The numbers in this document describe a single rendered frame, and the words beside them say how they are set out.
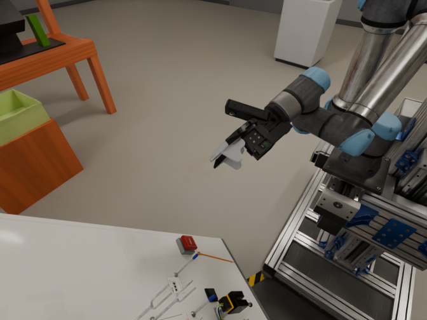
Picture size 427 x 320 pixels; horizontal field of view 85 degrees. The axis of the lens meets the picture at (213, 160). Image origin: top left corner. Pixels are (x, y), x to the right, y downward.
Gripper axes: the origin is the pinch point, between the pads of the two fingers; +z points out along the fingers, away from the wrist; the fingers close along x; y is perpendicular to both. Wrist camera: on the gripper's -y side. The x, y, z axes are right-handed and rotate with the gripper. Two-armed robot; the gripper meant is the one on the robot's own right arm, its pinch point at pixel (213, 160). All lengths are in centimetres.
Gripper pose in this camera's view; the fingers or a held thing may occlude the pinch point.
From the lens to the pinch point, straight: 58.3
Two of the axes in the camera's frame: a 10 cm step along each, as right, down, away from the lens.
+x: 0.9, 2.3, 9.7
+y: 6.6, 7.2, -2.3
